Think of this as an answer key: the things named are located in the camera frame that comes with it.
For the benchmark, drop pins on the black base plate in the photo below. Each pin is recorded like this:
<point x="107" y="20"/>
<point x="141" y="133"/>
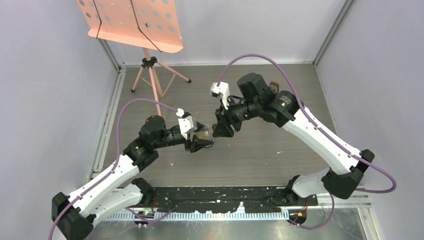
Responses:
<point x="224" y="199"/>

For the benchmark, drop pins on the pink music stand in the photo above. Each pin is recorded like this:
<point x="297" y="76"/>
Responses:
<point x="148" y="24"/>

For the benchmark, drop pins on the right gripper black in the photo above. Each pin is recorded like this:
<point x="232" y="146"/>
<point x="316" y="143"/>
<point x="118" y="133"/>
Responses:
<point x="223" y="129"/>

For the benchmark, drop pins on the clear pill bottle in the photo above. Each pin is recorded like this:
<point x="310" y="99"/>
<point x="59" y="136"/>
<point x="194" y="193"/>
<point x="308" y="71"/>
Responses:
<point x="205" y="133"/>

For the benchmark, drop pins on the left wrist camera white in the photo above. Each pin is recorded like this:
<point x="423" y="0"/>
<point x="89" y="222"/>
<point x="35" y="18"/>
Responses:
<point x="187" y="123"/>

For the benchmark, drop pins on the blue round pill box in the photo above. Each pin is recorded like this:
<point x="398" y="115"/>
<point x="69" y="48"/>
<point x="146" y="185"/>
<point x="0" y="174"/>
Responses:
<point x="210" y="144"/>

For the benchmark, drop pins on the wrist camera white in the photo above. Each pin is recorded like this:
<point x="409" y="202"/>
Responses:
<point x="222" y="92"/>
<point x="187" y="123"/>

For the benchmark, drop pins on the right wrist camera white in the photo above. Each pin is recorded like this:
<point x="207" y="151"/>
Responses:
<point x="222" y="92"/>

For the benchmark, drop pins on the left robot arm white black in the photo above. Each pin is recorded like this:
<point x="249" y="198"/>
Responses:
<point x="77" y="213"/>

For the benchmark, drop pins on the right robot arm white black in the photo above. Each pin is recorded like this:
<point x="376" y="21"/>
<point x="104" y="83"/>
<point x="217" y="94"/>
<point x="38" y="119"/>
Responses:
<point x="280" y="107"/>

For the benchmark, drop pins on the aluminium rail frame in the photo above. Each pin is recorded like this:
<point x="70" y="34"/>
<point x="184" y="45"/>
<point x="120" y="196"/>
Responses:
<point x="107" y="125"/>

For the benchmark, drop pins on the brown wooden metronome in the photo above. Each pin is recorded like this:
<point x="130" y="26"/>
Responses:
<point x="275" y="87"/>

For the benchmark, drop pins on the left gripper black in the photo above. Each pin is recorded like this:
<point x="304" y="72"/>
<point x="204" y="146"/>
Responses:
<point x="194" y="145"/>

